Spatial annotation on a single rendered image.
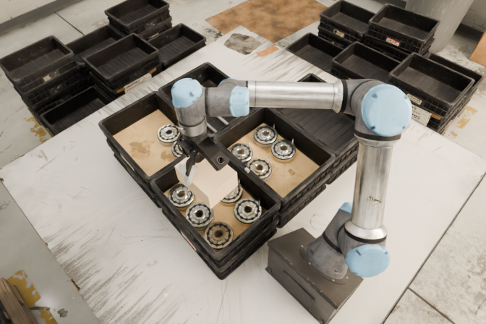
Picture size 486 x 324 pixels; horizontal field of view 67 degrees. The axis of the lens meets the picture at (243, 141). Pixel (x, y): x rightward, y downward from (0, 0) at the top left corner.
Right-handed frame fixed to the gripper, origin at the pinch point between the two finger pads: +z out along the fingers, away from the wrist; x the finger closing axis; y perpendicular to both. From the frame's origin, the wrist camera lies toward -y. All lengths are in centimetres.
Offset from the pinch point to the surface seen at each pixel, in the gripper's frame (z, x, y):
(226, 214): 26.9, -3.3, -3.5
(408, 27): 60, -211, 25
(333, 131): 27, -64, -8
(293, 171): 27.0, -35.8, -9.0
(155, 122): 26, -13, 54
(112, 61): 60, -40, 152
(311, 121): 27, -62, 3
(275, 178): 26.9, -27.9, -5.8
